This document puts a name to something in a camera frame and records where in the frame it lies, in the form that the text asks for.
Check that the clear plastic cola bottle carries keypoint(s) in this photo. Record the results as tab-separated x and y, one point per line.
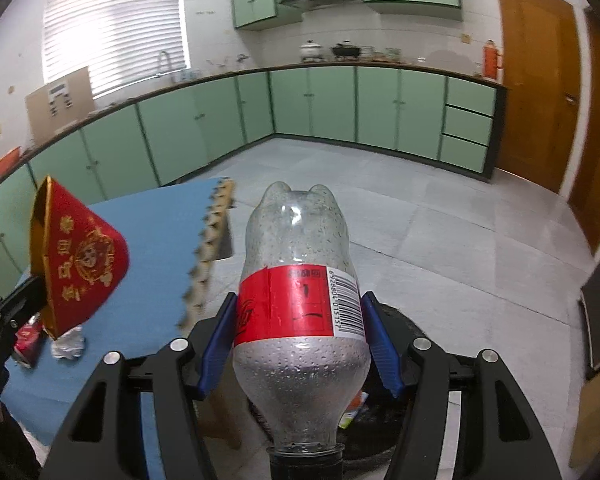
298	276

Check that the black trash bin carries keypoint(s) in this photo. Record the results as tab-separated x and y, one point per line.
370	419

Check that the brown cardboard box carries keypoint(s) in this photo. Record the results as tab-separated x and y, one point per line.
60	104

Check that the white tissue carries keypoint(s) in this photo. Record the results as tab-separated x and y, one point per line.
70	346

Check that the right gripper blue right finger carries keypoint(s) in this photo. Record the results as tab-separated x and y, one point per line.
384	355

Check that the white window blinds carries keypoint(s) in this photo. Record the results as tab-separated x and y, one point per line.
117	40

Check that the black wok pan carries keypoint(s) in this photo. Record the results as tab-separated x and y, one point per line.
345	51

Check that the orange plastic basin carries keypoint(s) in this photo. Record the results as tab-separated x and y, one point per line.
9	160

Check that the green lower kitchen cabinets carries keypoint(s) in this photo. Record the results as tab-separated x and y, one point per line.
445	120

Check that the red gold foil snack bag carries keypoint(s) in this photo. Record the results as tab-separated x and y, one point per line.
78	255

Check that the orange thermos flask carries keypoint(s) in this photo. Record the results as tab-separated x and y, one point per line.
491	60

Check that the crushed red soda can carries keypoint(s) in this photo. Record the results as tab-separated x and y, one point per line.
29	342

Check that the white cooking pot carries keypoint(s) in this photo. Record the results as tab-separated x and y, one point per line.
311	52

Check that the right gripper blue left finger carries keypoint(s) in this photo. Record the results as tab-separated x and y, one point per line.
217	339

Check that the chrome sink faucet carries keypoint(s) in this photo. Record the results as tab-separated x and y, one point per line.
165	66

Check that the blue foam table mat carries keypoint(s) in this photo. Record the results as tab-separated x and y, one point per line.
135	389

